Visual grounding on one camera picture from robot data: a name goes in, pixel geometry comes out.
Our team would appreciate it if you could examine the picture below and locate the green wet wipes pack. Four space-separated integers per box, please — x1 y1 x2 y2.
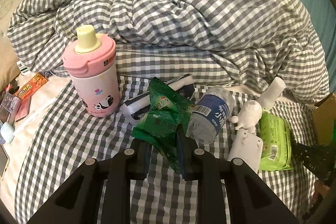
259 112 291 171

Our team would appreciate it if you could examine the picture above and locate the white rectangular plastic case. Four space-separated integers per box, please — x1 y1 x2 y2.
227 128 263 173

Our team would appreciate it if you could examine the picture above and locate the black white device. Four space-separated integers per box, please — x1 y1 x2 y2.
120 73 197 125

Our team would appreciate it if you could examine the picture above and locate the green medicine sachet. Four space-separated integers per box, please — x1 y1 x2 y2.
131 77 195 173

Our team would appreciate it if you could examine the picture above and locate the person's right hand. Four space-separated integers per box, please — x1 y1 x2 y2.
312 180 330 204

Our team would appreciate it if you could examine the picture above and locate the brown cardboard box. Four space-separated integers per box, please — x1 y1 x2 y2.
312 93 336 145

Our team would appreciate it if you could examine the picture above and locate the grey gingham bed sheet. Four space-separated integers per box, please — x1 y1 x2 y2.
14 76 316 223

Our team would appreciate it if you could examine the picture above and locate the white spray bottle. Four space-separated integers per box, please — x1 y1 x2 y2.
257 77 286 111

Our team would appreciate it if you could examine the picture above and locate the small white plush toy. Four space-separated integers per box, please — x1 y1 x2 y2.
229 100 263 135

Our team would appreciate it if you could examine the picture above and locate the smartphone on bed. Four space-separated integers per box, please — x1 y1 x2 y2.
0 151 10 178

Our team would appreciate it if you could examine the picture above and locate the small plastic water bottle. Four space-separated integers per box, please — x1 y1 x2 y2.
187 86 235 144

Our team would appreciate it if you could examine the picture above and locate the light blue small bottle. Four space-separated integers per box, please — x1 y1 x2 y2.
1 122 15 144

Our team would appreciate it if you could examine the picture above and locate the pink flat packet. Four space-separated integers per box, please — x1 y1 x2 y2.
1 92 31 124

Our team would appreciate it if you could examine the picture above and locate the red orange snack packet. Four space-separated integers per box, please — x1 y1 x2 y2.
14 73 48 102

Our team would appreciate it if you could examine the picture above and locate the pink kids water bottle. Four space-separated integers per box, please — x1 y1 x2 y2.
62 24 120 117

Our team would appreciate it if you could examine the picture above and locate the cream tufted headboard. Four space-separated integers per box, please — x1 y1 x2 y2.
0 0 20 91

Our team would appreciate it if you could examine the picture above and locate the grey gingham duvet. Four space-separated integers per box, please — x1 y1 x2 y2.
7 0 329 103

